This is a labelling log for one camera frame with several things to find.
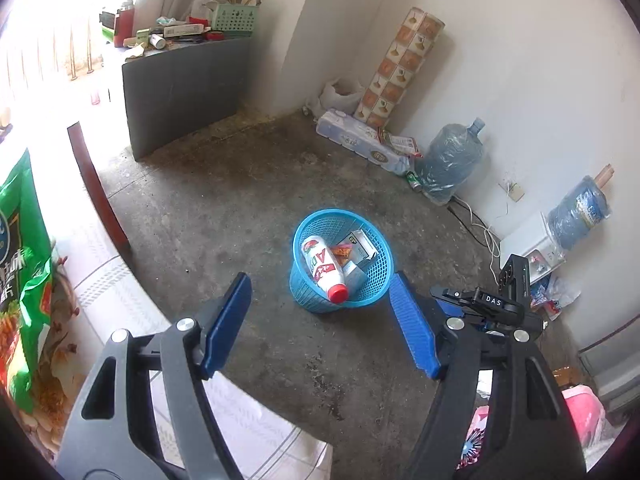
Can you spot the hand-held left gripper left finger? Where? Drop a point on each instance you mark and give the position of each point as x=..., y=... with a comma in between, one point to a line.
x=227, y=325

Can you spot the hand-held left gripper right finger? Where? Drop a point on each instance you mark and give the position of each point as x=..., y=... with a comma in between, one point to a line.
x=412, y=325

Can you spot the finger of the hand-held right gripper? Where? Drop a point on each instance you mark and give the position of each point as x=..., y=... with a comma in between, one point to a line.
x=470, y=299

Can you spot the blue plastic basket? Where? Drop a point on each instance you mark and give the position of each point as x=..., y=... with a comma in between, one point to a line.
x=372, y=280

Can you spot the small white blue box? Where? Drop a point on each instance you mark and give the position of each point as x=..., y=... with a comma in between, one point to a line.
x=354, y=275

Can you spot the grey white long box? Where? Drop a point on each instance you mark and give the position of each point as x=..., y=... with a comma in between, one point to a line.
x=362, y=247

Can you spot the small orange wrapper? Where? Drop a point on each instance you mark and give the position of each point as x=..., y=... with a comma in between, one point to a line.
x=342, y=251

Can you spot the white bottle red cap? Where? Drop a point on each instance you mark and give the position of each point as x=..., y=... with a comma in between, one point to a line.
x=322, y=265

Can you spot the green snack bag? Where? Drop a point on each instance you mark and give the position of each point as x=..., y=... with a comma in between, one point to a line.
x=25, y=260

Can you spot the white water dispenser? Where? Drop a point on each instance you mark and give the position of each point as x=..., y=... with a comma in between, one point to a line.
x=525, y=245

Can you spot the clear plastic bag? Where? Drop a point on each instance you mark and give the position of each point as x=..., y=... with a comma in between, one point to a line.
x=552, y=295

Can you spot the blue wrapped dispenser bottle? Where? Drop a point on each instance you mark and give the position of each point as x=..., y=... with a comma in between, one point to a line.
x=577, y=210

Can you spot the green can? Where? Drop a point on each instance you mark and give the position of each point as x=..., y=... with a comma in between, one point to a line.
x=413, y=180

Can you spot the floral tablecloth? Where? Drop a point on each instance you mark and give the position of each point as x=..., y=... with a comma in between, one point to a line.
x=100, y=280

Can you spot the blue water jug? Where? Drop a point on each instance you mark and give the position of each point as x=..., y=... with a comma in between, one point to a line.
x=450, y=160

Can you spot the wooden stick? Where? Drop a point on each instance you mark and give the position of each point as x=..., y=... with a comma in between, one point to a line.
x=602, y=174

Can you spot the pink fabric bundle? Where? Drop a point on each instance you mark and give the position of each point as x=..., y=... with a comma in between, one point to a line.
x=585, y=410

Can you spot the printed paper leaflet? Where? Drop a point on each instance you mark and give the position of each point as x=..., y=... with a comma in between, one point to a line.
x=400, y=144

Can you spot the toilet paper pack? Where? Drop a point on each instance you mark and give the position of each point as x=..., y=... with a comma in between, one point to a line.
x=360, y=135

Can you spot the dark grey cabinet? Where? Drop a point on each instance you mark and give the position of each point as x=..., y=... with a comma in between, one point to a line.
x=185, y=90

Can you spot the crumpled white floor bag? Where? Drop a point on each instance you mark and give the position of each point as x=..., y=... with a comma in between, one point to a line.
x=335, y=95

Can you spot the patterned wallpaper roll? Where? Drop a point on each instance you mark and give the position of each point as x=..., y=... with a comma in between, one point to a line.
x=400, y=65

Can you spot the white pill bottle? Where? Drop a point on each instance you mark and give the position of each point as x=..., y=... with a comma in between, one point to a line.
x=158, y=41

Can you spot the white long carton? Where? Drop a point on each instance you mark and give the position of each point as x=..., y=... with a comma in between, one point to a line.
x=186, y=30

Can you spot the metal window bars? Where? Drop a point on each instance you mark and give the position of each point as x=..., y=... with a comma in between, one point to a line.
x=90, y=60

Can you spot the green plastic storage basket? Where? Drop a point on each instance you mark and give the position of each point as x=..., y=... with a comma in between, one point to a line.
x=235, y=19

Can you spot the red thermos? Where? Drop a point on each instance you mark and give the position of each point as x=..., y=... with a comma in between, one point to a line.
x=124, y=27

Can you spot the green plastic tray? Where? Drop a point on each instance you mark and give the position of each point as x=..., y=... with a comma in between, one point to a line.
x=106, y=33

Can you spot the white plastic bag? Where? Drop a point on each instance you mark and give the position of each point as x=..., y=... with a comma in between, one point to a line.
x=202, y=2

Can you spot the wall socket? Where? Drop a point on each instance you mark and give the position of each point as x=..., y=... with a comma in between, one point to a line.
x=515, y=192

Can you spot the wooden table frame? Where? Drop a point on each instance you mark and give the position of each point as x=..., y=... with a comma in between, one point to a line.
x=97, y=190

